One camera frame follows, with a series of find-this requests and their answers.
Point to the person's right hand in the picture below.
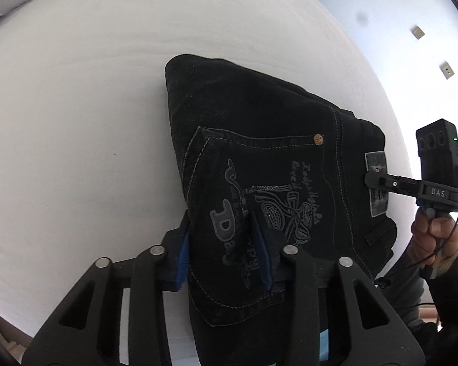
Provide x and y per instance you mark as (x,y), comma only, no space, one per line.
(435,241)

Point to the wall light switch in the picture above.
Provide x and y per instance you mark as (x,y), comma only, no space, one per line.
(417,32)

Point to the wall power socket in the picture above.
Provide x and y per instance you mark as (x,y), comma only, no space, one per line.
(446,70)

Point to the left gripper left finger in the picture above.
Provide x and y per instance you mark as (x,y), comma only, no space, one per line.
(176,264)

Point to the white bed mattress sheet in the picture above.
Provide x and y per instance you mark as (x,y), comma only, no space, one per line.
(87,167)

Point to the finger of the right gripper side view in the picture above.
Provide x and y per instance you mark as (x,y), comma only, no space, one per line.
(396,184)

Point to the black embroidered denim pants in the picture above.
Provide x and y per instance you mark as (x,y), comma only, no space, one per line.
(245,141)

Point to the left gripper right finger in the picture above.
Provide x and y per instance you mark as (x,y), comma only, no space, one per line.
(268,243)

